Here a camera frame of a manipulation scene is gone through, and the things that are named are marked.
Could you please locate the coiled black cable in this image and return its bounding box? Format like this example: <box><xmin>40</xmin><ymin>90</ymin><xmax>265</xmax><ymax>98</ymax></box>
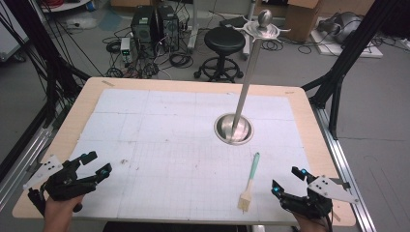
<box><xmin>260</xmin><ymin>38</ymin><xmax>285</xmax><ymax>52</ymax></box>

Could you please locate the tangle of black floor cables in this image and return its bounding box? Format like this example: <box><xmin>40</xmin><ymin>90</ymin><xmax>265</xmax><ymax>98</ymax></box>
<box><xmin>102</xmin><ymin>27</ymin><xmax>195</xmax><ymax>79</ymax></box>

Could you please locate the white grid mat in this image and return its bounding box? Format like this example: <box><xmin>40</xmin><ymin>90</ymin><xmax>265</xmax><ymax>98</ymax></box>
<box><xmin>69</xmin><ymin>88</ymin><xmax>312</xmax><ymax>224</ymax></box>

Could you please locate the small white power unit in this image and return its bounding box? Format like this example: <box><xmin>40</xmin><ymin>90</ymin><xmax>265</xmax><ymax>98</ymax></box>
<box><xmin>119</xmin><ymin>37</ymin><xmax>132</xmax><ymax>64</ymax></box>

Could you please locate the black computer tower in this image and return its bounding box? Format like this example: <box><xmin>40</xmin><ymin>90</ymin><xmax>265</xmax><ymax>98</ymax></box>
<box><xmin>156</xmin><ymin>4</ymin><xmax>181</xmax><ymax>53</ymax></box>
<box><xmin>130</xmin><ymin>5</ymin><xmax>160</xmax><ymax>58</ymax></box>

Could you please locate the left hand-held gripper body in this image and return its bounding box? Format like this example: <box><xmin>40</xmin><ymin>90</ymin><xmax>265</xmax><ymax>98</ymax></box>
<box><xmin>22</xmin><ymin>154</ymin><xmax>100</xmax><ymax>217</ymax></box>

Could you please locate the grey rounded device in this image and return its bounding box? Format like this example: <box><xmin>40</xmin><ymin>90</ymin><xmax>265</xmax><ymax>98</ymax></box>
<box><xmin>316</xmin><ymin>11</ymin><xmax>364</xmax><ymax>45</ymax></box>

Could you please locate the cardboard box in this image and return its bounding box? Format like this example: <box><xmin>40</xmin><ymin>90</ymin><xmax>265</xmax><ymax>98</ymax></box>
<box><xmin>284</xmin><ymin>0</ymin><xmax>324</xmax><ymax>44</ymax></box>

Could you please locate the black round stool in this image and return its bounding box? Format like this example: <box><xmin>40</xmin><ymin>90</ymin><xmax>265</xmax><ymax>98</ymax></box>
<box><xmin>193</xmin><ymin>26</ymin><xmax>247</xmax><ymax>83</ymax></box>

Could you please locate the grey metal stand post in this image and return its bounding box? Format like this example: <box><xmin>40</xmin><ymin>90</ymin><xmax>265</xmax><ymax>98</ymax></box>
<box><xmin>186</xmin><ymin>0</ymin><xmax>200</xmax><ymax>53</ymax></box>

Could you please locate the person's right hand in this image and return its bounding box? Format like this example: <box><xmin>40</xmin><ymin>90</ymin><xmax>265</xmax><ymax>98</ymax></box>
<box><xmin>290</xmin><ymin>212</ymin><xmax>331</xmax><ymax>232</ymax></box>

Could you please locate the teal-handled basting brush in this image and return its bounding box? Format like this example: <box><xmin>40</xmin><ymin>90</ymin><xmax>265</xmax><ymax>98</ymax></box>
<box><xmin>237</xmin><ymin>152</ymin><xmax>261</xmax><ymax>215</ymax></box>

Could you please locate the black metal frame stand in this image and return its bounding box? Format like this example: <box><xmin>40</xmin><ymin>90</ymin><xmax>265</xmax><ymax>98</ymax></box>
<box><xmin>4</xmin><ymin>0</ymin><xmax>92</xmax><ymax>130</ymax></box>
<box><xmin>301</xmin><ymin>0</ymin><xmax>400</xmax><ymax>140</ymax></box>

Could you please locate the metal utensil stand with hooks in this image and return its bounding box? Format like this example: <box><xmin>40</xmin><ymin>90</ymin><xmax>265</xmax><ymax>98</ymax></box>
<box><xmin>213</xmin><ymin>9</ymin><xmax>292</xmax><ymax>147</ymax></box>

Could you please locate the person's left hand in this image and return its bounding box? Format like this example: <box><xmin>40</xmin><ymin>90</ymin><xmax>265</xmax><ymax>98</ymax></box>
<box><xmin>43</xmin><ymin>193</ymin><xmax>86</xmax><ymax>232</ymax></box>

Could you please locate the white flat board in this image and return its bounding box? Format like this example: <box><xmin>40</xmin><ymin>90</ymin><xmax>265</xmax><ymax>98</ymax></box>
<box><xmin>308</xmin><ymin>31</ymin><xmax>385</xmax><ymax>59</ymax></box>

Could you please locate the aluminium rail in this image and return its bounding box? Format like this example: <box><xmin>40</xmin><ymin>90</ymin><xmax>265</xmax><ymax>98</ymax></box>
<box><xmin>0</xmin><ymin>125</ymin><xmax>54</xmax><ymax>213</ymax></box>
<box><xmin>310</xmin><ymin>104</ymin><xmax>379</xmax><ymax>232</ymax></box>

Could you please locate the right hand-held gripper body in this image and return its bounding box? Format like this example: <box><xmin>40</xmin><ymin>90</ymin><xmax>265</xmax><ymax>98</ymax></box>
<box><xmin>278</xmin><ymin>175</ymin><xmax>361</xmax><ymax>223</ymax></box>

